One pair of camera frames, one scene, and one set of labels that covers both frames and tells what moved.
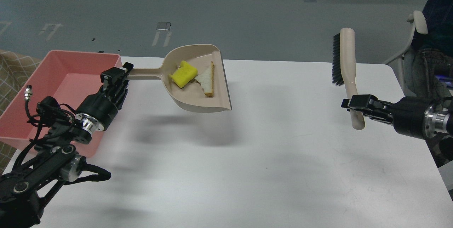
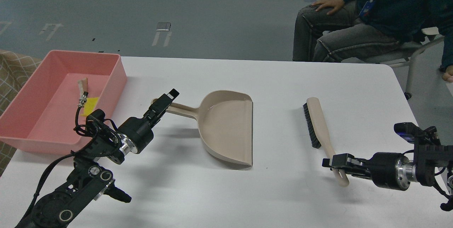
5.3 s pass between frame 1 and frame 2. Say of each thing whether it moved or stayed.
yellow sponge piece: moved
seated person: moved
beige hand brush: moved
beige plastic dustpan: moved
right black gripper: moved
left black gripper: moved
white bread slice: moved
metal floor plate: stayed
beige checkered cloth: stayed
